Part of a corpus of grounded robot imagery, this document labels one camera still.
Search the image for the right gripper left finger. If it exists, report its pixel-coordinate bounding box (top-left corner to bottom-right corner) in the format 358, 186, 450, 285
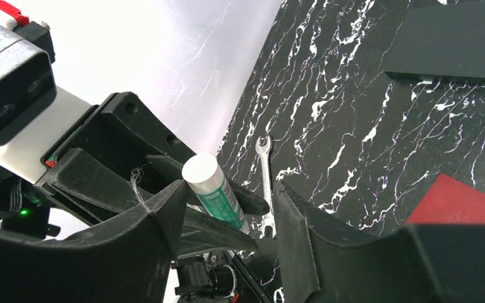
0, 179, 191, 303

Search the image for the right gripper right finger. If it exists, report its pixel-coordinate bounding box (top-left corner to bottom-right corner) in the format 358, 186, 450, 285
273, 182, 485, 302

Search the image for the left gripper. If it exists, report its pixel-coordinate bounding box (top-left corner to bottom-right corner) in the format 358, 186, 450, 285
41, 91, 271, 260

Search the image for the green white glue stick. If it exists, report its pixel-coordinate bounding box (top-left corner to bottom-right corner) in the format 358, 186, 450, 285
182, 153, 249, 234

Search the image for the red envelope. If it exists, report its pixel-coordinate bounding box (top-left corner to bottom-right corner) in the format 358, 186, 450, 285
406, 174, 485, 224

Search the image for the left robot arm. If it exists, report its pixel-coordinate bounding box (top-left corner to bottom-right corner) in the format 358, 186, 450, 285
0, 90, 258, 262

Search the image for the silver wrench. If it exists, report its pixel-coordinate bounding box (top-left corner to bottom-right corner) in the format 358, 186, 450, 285
255, 136, 276, 239

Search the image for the black rectangular block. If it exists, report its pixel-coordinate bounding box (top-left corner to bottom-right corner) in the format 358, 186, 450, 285
383, 1, 485, 85

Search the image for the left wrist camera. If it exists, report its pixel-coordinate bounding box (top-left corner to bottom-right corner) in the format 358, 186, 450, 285
0, 1, 90, 184

